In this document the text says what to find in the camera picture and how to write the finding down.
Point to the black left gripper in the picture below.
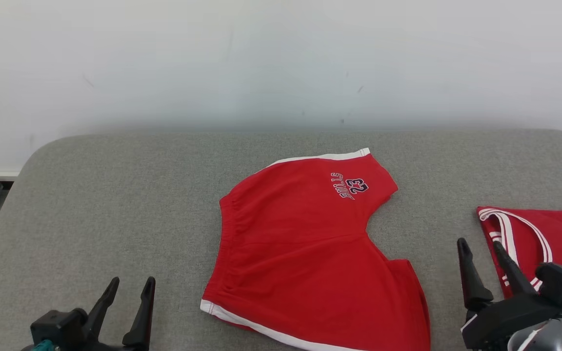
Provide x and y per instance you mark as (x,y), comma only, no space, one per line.
(105,347)

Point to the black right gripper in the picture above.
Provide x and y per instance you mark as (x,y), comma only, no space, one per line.
(505,314)

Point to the red shorts with white trim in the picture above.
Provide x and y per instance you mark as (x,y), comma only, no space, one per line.
(300,243)

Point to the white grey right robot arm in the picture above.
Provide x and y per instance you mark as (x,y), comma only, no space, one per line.
(554,339)

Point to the teal left camera connector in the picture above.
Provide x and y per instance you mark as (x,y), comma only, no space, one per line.
(43,346)

